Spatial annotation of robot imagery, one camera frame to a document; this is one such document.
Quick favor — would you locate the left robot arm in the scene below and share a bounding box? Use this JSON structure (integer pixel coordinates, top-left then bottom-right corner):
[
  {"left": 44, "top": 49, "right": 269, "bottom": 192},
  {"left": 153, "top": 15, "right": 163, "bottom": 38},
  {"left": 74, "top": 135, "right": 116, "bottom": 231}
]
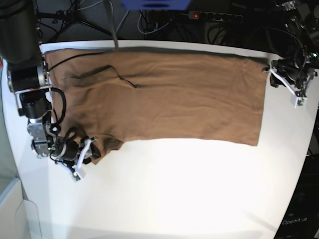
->
[{"left": 264, "top": 0, "right": 319, "bottom": 99}]

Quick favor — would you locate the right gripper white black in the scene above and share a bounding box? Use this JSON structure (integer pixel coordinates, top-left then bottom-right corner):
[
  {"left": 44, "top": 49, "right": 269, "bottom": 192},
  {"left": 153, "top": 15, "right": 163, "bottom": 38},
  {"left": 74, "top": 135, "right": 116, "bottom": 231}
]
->
[{"left": 53, "top": 136, "right": 101, "bottom": 172}]

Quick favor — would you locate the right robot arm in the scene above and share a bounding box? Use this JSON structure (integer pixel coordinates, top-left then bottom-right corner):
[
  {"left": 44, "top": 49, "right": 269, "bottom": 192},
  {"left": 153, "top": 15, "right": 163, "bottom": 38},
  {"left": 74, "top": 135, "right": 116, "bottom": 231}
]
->
[{"left": 0, "top": 0, "right": 100, "bottom": 180}]

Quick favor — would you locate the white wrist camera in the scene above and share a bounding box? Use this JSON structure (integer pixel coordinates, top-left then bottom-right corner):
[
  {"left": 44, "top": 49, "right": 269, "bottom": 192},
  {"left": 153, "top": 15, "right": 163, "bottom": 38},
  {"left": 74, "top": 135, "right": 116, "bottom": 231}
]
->
[
  {"left": 71, "top": 168, "right": 86, "bottom": 182},
  {"left": 291, "top": 95, "right": 308, "bottom": 109}
]

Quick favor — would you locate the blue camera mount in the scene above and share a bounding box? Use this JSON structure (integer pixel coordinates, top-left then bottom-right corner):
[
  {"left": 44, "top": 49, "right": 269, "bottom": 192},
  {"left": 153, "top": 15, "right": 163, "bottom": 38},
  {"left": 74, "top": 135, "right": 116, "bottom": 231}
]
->
[{"left": 121, "top": 0, "right": 191, "bottom": 10}]

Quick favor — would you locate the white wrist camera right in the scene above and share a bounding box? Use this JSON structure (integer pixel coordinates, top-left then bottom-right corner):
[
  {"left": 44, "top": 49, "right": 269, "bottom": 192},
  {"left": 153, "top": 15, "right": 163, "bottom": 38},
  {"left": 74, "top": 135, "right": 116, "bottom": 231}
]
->
[{"left": 71, "top": 168, "right": 86, "bottom": 182}]

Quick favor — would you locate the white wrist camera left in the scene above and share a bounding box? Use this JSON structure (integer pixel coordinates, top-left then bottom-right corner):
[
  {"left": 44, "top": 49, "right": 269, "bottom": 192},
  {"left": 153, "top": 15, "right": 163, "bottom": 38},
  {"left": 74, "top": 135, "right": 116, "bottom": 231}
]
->
[{"left": 291, "top": 95, "right": 308, "bottom": 109}]

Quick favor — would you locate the white power strip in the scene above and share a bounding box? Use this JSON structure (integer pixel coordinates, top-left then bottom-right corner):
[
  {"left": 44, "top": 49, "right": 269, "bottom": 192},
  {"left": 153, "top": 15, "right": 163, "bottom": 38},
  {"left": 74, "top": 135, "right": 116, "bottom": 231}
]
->
[{"left": 186, "top": 11, "right": 244, "bottom": 23}]

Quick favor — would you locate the grey cable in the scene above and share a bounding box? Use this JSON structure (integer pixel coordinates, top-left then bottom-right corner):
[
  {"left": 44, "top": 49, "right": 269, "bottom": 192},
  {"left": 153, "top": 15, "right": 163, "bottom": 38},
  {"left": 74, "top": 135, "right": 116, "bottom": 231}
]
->
[{"left": 82, "top": 0, "right": 130, "bottom": 52}]

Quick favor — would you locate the brown t-shirt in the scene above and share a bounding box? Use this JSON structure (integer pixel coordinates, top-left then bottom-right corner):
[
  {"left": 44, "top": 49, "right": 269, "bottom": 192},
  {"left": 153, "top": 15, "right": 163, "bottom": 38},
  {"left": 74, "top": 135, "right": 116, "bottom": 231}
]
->
[{"left": 45, "top": 49, "right": 267, "bottom": 156}]

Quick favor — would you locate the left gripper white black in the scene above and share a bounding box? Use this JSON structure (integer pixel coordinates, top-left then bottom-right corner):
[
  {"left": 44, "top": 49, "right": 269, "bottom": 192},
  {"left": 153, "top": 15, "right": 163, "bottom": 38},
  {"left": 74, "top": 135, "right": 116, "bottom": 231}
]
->
[{"left": 264, "top": 59, "right": 318, "bottom": 96}]

